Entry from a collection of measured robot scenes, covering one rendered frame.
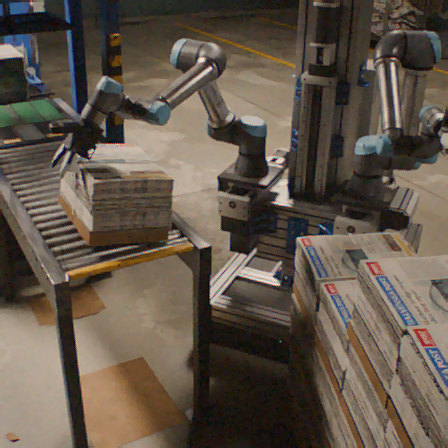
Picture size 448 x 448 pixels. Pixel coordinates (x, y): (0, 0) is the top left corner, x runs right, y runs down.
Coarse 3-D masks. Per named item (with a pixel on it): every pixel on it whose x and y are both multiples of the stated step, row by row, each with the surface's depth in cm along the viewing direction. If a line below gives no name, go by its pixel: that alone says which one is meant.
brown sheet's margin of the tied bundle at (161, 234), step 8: (80, 224) 209; (80, 232) 210; (88, 232) 202; (112, 232) 205; (120, 232) 207; (128, 232) 208; (136, 232) 210; (144, 232) 211; (152, 232) 213; (160, 232) 214; (168, 232) 216; (88, 240) 203; (96, 240) 204; (104, 240) 205; (112, 240) 206; (120, 240) 208; (128, 240) 210; (136, 240) 211; (144, 240) 213; (152, 240) 214
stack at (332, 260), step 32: (320, 256) 204; (352, 256) 205; (384, 256) 205; (416, 256) 205; (320, 288) 190; (352, 288) 187; (320, 320) 192; (352, 352) 163; (288, 384) 242; (320, 384) 193; (352, 384) 165; (288, 416) 242; (320, 416) 196; (352, 416) 165; (384, 416) 142
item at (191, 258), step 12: (96, 144) 302; (180, 216) 234; (180, 228) 226; (192, 228) 226; (192, 240) 218; (204, 240) 218; (192, 252) 219; (204, 252) 215; (192, 264) 221; (204, 264) 217; (204, 276) 219
